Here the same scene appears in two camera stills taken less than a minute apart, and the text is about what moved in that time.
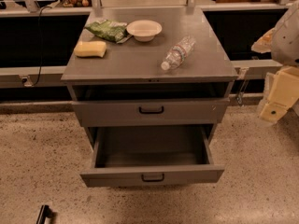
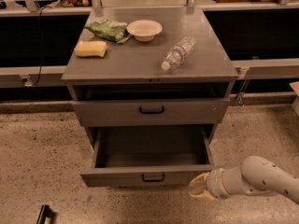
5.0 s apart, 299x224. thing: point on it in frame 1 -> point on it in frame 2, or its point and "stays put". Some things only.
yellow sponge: [90, 49] stays put
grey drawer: [151, 155] stays put
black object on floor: [45, 212] stays put
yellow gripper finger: [263, 44] -> [199, 181]
